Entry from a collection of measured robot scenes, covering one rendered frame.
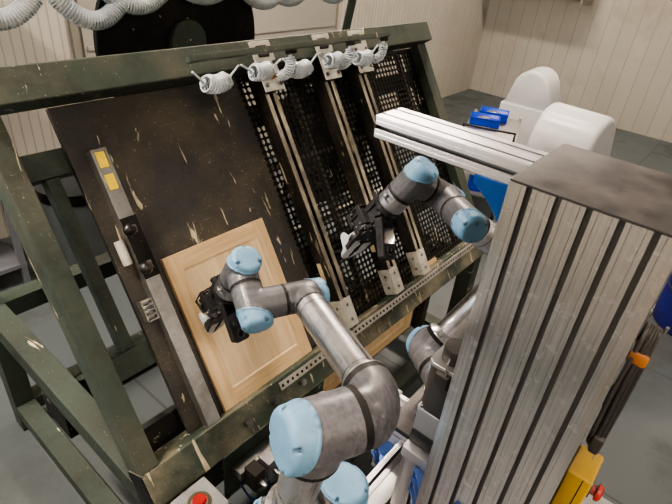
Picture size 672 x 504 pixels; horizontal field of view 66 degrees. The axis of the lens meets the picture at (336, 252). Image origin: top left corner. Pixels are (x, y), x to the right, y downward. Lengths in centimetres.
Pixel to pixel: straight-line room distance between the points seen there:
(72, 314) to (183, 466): 59
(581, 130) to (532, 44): 559
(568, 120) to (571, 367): 357
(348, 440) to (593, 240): 48
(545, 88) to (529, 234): 553
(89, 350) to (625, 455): 283
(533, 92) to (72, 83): 535
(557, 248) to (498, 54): 927
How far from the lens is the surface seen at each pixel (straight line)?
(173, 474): 181
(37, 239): 163
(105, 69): 178
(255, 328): 118
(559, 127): 440
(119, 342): 179
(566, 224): 84
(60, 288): 163
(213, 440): 186
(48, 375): 231
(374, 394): 91
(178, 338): 177
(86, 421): 210
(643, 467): 347
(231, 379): 190
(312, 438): 86
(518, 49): 993
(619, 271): 85
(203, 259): 184
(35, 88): 169
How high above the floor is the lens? 233
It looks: 32 degrees down
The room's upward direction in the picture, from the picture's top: 6 degrees clockwise
